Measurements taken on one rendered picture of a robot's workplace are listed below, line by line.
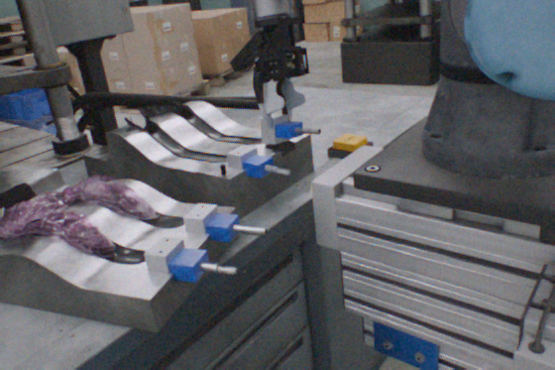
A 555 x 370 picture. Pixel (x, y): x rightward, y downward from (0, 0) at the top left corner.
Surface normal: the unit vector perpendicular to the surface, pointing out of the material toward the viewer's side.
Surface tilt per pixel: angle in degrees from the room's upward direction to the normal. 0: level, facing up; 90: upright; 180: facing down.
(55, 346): 0
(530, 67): 96
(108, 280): 0
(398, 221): 90
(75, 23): 90
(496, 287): 90
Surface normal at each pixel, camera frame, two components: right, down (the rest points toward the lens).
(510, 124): -0.27, 0.08
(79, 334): -0.11, -0.92
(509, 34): -0.18, 0.50
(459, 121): -0.80, 0.00
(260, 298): 0.78, 0.15
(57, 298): -0.36, 0.38
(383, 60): -0.55, 0.36
